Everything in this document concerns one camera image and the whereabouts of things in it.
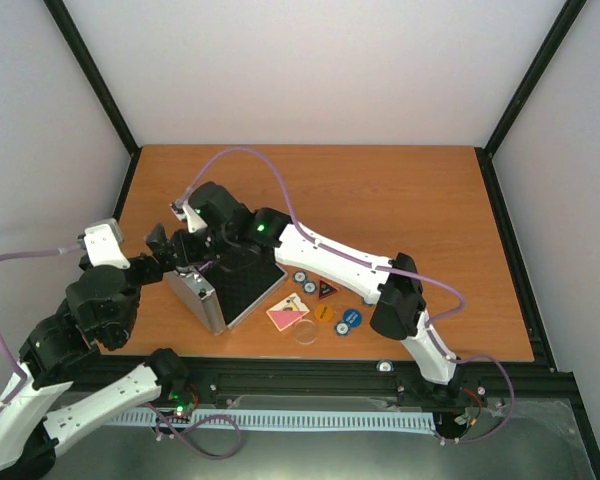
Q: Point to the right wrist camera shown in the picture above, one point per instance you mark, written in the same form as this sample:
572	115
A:
188	215

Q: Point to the light blue cable duct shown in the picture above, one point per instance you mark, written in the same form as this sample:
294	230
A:
285	420

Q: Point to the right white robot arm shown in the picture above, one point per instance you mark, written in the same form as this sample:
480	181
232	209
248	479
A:
221	230

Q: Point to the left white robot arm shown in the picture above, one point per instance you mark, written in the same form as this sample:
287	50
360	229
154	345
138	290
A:
99	311

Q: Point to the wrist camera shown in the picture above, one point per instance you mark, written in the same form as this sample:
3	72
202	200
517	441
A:
102	243
188	215

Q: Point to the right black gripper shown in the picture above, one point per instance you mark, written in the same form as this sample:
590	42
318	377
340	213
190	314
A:
185	253

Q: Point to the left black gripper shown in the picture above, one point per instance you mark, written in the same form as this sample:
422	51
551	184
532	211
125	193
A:
155	271

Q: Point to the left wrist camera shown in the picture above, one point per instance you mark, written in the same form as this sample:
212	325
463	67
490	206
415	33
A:
102	243

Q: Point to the black aluminium frame rail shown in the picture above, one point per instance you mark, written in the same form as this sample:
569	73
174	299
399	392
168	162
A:
216	380

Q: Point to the aluminium poker case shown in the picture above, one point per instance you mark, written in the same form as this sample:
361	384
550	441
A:
222	297

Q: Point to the clear round dealer button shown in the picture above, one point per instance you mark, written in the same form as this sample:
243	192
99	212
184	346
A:
305	332

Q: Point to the blue small blind button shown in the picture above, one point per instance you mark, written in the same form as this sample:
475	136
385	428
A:
352	317

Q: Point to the pink yellow card deck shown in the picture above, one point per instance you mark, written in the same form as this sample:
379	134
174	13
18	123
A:
287	312

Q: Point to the orange big blind button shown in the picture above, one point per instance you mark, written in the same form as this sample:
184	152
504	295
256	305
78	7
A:
324	313

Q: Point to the triangular all in button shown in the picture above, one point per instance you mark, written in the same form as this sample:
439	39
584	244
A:
326	289

